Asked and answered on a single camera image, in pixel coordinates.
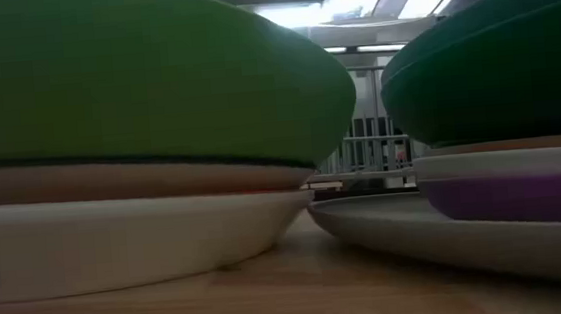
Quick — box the large grey plate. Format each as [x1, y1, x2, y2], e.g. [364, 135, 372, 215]
[306, 178, 561, 309]

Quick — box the blue striped plate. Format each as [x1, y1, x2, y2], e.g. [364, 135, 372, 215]
[0, 134, 318, 214]

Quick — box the light green bowl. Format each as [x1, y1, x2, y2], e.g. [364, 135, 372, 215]
[0, 0, 362, 194]

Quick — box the dark green bowl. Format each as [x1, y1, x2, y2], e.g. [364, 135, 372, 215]
[373, 0, 561, 153]

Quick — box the deep cream white plate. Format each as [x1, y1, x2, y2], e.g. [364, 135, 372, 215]
[0, 178, 321, 304]

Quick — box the black metal table frame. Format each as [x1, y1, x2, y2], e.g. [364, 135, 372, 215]
[312, 179, 418, 202]

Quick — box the grey wire dish rack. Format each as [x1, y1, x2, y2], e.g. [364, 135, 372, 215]
[298, 61, 420, 197]

